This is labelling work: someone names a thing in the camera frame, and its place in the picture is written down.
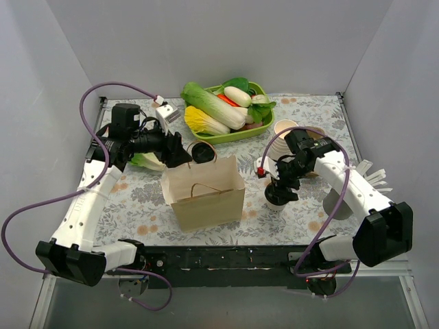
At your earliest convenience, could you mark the black plastic cup lid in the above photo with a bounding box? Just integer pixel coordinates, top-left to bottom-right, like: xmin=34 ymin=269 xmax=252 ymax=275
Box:
xmin=264 ymin=187 xmax=288 ymax=205

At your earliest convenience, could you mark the white paper coffee cup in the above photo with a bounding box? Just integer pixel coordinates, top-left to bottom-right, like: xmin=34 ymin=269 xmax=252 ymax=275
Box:
xmin=267 ymin=202 xmax=285 ymax=212

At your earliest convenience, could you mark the stack of white paper cups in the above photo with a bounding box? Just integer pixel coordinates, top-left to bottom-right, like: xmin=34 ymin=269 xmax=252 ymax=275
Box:
xmin=268 ymin=119 xmax=298 ymax=160

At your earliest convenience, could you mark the brown pulp cup carrier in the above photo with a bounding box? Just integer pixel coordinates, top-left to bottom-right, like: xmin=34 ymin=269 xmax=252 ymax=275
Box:
xmin=304 ymin=126 xmax=326 ymax=140

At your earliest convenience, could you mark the brown paper takeout bag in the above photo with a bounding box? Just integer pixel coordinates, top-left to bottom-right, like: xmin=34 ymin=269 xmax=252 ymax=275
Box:
xmin=161 ymin=140 xmax=246 ymax=232

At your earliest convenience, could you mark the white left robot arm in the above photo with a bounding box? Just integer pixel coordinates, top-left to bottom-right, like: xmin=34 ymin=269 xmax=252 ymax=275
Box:
xmin=36 ymin=103 xmax=192 ymax=287

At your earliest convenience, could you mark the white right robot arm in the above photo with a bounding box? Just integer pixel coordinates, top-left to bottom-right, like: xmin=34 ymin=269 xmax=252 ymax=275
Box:
xmin=254 ymin=127 xmax=414 ymax=273

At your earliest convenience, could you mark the small green lettuce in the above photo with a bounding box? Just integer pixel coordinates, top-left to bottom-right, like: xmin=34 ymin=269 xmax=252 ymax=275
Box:
xmin=130 ymin=153 xmax=165 ymax=171

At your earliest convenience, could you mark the green plastic tray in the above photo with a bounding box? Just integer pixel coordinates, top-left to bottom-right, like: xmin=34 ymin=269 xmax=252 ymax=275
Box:
xmin=185 ymin=81 xmax=274 ymax=144

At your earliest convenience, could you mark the grey cylindrical holder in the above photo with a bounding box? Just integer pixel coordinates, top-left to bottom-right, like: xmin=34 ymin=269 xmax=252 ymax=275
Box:
xmin=322 ymin=188 xmax=354 ymax=221

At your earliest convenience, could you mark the green napa cabbage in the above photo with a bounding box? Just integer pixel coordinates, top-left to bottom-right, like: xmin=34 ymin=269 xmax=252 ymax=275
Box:
xmin=180 ymin=82 xmax=246 ymax=130

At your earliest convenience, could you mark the floral table mat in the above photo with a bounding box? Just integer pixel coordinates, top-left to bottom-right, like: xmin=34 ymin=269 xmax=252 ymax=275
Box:
xmin=94 ymin=94 xmax=359 ymax=246

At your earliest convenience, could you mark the green bok choy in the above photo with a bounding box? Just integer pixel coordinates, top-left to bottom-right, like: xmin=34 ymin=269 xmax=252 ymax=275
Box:
xmin=218 ymin=77 xmax=276 ymax=124

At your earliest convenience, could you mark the orange carrot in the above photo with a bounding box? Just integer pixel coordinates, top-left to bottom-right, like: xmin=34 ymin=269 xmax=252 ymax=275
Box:
xmin=217 ymin=94 xmax=239 ymax=107

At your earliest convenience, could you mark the white radish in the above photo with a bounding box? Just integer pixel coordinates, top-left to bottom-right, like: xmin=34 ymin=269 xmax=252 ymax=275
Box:
xmin=224 ymin=86 xmax=252 ymax=108

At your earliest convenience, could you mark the black base bar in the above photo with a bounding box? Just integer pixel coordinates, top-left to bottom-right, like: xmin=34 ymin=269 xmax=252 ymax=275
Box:
xmin=106 ymin=245 xmax=353 ymax=291

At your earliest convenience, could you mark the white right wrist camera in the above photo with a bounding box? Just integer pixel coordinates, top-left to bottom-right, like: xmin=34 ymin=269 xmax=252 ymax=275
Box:
xmin=254 ymin=157 xmax=279 ymax=180

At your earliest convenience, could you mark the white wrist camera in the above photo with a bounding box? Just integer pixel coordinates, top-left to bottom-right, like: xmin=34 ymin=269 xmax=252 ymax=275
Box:
xmin=254 ymin=157 xmax=279 ymax=180
xmin=155 ymin=103 xmax=180 ymax=135

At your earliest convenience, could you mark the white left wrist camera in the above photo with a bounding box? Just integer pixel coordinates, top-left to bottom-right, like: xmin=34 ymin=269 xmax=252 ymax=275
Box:
xmin=155 ymin=103 xmax=180 ymax=135

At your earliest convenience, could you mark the aluminium frame rail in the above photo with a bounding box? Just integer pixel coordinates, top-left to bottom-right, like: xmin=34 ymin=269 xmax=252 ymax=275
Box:
xmin=29 ymin=274 xmax=57 ymax=329

